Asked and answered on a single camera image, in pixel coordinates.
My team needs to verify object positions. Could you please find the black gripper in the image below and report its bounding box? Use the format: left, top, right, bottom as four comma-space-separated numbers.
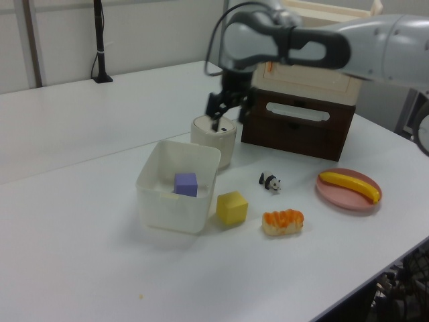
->
204, 65, 259, 132

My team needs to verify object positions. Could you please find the translucent white plastic box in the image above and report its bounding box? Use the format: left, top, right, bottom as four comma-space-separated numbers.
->
135, 140, 222, 235

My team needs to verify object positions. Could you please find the white lidded canister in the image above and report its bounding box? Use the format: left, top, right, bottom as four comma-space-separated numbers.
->
190, 115, 237, 171

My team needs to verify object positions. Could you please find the cream and brown toy cabinet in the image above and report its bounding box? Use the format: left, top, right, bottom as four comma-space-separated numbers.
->
241, 0, 383, 162

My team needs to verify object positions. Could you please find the toy panda figure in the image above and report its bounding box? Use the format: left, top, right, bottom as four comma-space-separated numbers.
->
257, 170, 282, 195

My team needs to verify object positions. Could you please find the purple cube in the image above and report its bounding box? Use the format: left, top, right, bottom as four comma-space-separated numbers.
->
173, 172, 198, 198

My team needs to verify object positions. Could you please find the yellow cube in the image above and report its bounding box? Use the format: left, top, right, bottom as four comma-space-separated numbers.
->
215, 191, 249, 225

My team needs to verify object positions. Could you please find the orange glazed toy bread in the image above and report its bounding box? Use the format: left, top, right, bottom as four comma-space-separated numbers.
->
261, 208, 306, 237

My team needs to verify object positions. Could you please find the pink plate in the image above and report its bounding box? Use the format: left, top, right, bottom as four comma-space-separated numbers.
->
315, 168, 383, 216

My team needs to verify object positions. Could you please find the yellow toy banana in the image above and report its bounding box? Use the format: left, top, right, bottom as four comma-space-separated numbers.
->
318, 171, 382, 205

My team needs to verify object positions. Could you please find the black floor equipment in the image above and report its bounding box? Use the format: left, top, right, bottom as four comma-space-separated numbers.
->
373, 246, 429, 322

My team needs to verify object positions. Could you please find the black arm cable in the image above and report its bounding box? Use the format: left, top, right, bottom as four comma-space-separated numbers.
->
204, 2, 269, 77

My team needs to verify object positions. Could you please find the black camera stand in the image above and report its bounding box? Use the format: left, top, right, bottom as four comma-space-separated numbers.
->
90, 0, 114, 84

